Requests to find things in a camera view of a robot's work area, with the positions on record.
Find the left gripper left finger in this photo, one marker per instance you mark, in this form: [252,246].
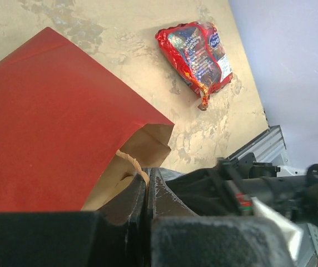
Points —
[109,236]

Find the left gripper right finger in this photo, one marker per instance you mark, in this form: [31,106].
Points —
[179,237]

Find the red brown paper bag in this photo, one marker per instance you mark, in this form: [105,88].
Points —
[68,129]

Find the large red snack bag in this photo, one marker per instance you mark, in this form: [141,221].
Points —
[196,52]

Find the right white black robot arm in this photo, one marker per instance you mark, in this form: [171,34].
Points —
[209,191]

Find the aluminium frame rail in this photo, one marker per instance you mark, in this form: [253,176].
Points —
[268,146]

